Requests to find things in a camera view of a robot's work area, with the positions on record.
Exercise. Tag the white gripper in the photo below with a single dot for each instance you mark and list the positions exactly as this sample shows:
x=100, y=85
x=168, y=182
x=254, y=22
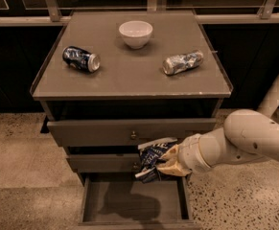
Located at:
x=189, y=153

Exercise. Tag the blue chip bag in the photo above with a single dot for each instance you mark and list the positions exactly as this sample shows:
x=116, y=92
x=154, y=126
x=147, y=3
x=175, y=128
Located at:
x=150, y=156

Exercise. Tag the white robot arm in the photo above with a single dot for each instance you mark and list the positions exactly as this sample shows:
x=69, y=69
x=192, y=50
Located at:
x=246, y=136

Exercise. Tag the brass middle drawer knob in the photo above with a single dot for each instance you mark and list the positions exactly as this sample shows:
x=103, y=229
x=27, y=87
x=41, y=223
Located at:
x=135, y=166

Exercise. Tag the brass drawer knob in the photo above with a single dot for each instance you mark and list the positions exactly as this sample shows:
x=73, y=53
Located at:
x=135, y=166
x=133, y=135

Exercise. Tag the brass top drawer knob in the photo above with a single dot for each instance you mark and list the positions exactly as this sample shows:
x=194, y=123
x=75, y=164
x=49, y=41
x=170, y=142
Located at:
x=133, y=135

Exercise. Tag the grey bottom drawer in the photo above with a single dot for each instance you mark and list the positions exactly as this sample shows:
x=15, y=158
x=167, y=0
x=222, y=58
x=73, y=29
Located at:
x=116, y=201

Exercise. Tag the grey drawer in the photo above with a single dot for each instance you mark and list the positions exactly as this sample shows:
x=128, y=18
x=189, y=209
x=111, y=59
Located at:
x=103, y=163
x=97, y=133
x=116, y=201

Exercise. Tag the grey middle drawer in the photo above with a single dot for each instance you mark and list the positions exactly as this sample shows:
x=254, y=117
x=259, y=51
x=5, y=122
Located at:
x=103, y=163

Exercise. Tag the grey drawer cabinet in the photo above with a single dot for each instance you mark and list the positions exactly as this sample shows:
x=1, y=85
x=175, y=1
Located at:
x=130, y=83

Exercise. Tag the grey top drawer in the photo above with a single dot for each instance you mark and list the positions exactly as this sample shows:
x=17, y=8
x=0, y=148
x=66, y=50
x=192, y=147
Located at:
x=97, y=133

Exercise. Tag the silver blue crushed can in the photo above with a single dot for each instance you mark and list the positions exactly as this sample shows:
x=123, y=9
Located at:
x=183, y=62

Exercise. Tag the white ceramic bowl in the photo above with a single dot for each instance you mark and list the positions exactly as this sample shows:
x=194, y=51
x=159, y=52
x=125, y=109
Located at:
x=136, y=34

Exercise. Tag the dark blue soda can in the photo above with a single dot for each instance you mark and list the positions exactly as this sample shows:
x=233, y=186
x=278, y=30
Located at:
x=81, y=59

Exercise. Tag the metal railing frame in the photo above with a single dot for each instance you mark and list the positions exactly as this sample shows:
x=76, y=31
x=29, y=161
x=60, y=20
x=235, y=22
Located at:
x=139, y=7

